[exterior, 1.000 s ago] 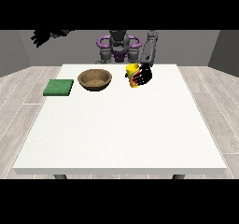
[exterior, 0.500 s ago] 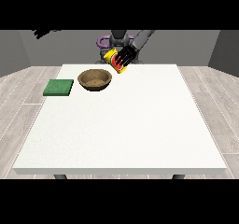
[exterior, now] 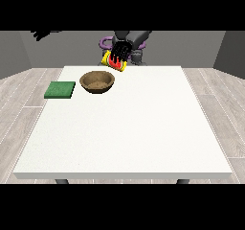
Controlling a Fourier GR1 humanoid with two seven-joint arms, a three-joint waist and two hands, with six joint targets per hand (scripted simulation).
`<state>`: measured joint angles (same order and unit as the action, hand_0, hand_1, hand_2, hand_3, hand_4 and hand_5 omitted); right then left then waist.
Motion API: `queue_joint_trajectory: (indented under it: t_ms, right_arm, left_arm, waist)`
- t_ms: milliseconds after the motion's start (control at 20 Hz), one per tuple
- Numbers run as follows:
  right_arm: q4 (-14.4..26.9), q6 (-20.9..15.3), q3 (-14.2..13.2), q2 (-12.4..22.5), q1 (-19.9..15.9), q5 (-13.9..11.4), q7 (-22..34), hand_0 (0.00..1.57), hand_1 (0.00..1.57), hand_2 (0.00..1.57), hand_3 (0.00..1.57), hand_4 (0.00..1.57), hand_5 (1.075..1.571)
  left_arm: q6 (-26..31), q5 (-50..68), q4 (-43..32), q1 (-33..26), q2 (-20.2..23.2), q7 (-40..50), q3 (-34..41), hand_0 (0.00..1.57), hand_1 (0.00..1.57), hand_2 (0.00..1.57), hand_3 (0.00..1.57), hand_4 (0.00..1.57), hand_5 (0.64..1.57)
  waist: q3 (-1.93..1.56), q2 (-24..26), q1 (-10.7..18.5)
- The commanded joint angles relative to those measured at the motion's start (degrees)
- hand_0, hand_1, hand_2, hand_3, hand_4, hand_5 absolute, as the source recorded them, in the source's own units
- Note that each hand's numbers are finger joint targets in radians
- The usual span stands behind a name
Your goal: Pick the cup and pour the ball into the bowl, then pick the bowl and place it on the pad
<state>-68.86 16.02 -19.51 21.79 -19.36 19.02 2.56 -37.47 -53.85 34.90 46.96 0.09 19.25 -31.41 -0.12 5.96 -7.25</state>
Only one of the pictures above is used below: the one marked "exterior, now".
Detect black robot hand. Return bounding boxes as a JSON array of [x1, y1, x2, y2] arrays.
[[109, 40, 133, 66], [31, 31, 61, 42]]

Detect brown wooden bowl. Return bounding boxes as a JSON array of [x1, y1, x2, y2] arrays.
[[78, 70, 116, 95]]

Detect green square pad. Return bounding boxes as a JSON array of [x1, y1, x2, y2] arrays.
[[43, 80, 77, 100]]

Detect grey robot trunk purple rings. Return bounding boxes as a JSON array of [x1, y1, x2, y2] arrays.
[[99, 31, 148, 67]]

